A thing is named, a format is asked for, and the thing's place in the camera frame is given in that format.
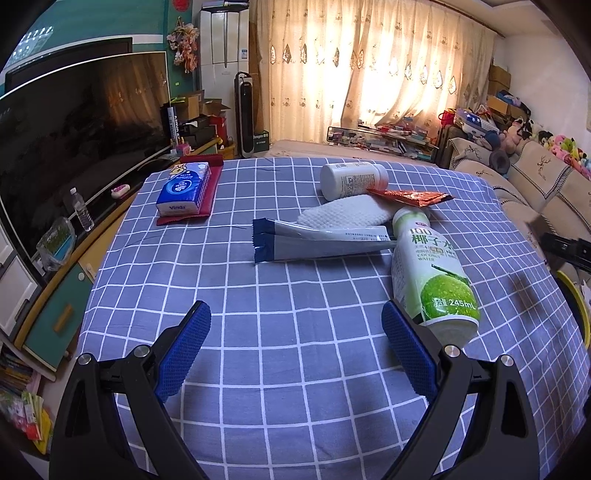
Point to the dark green carton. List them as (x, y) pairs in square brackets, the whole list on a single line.
[(261, 141)]

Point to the red foil wrapper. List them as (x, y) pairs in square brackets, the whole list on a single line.
[(411, 197)]

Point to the blue checked tablecloth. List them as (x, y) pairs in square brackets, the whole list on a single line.
[(277, 300)]

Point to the beige sofa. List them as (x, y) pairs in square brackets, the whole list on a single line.
[(540, 184)]

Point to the cardboard box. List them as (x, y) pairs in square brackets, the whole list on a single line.
[(498, 81)]

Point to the row of plush toys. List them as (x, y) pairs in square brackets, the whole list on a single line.
[(563, 147)]

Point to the black tower fan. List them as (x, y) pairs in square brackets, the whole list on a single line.
[(244, 115)]

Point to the red round wall ornament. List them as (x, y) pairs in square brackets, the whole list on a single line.
[(181, 3)]

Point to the green and white drink bottle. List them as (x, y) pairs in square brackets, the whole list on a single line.
[(429, 277)]

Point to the white standing air conditioner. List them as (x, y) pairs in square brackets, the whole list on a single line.
[(224, 50)]

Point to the large curved television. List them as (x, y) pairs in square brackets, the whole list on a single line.
[(69, 138)]

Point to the white pill bottle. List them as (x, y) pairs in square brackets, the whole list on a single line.
[(346, 180)]

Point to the black bin with yellow-green rim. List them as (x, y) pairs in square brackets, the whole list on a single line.
[(572, 288)]

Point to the pile of books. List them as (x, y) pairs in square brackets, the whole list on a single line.
[(23, 401)]

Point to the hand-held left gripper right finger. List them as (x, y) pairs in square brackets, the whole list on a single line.
[(411, 350)]

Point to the white towel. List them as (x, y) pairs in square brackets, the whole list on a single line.
[(341, 212)]

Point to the white drawer unit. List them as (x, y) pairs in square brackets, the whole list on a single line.
[(16, 286)]

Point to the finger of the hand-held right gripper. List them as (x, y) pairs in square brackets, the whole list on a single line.
[(570, 251)]

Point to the cream embroidered curtain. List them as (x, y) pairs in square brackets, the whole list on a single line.
[(369, 69)]

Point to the glass ashtray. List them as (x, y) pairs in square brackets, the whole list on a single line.
[(55, 244)]

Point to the hanging flower decoration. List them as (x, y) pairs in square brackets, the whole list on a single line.
[(183, 44)]

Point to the blue and red tissue pack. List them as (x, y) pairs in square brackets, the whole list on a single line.
[(213, 194)]

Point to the small pink case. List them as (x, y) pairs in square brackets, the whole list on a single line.
[(121, 191)]

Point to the clear water bottle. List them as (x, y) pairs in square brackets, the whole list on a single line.
[(82, 210)]

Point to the cluttered glass coffee table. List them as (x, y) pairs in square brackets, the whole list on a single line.
[(383, 138)]

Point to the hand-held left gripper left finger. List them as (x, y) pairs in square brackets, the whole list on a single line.
[(184, 350)]

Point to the teal television cabinet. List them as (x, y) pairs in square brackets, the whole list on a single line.
[(51, 314)]

